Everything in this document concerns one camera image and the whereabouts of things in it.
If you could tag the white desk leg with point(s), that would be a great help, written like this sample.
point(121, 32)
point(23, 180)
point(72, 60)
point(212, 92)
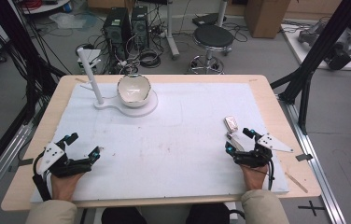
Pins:
point(222, 12)
point(171, 31)

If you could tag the white foam mat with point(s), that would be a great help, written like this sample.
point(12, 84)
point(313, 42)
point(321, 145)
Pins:
point(164, 149)

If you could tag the black and grey robot part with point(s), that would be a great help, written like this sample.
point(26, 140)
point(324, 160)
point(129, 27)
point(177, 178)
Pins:
point(340, 53)

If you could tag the white round table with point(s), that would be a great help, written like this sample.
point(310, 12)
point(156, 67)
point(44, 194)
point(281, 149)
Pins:
point(46, 6)

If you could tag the cardboard box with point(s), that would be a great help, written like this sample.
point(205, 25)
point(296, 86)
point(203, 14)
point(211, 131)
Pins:
point(265, 17)

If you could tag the black metal frame strut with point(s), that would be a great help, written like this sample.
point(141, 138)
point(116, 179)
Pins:
point(320, 46)

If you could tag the thin wooden strip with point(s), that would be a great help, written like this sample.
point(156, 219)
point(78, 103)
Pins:
point(296, 182)

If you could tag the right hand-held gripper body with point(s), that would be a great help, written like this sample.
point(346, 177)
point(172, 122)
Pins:
point(257, 155)

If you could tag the aluminium rail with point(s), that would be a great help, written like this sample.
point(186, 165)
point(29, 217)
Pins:
point(316, 168)
point(5, 155)

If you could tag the clear plastic sheet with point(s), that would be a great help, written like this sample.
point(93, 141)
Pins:
point(67, 20)

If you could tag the black computer tower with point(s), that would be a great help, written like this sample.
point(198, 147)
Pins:
point(140, 26)
point(116, 28)

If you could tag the person's right leg dark trousers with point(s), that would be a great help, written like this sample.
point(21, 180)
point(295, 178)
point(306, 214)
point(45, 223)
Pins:
point(207, 214)

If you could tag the black tape piece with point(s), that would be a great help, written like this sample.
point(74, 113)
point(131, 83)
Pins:
point(24, 162)
point(303, 157)

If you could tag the person's left hand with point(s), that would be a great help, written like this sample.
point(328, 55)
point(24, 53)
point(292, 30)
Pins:
point(64, 186)

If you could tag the white floor board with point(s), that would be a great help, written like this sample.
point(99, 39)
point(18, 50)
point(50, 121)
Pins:
point(304, 53)

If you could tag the black round stool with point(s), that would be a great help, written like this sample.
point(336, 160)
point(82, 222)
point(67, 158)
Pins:
point(213, 35)

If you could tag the white stand with post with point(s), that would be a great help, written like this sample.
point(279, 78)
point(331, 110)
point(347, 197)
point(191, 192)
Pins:
point(90, 73)

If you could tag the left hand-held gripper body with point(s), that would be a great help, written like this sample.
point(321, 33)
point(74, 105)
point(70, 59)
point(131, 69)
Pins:
point(53, 155)

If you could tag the person's leg dark trousers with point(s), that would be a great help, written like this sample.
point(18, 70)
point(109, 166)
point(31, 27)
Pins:
point(207, 214)
point(123, 216)

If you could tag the person's right hand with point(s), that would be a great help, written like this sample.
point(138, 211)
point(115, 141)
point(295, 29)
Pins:
point(254, 179)

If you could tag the white ceramic bowl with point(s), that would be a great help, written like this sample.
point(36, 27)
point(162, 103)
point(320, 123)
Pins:
point(133, 90)

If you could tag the black flat floor pad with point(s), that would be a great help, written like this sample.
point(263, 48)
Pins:
point(208, 19)

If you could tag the person's left leg dark trousers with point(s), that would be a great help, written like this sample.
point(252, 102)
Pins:
point(123, 216)

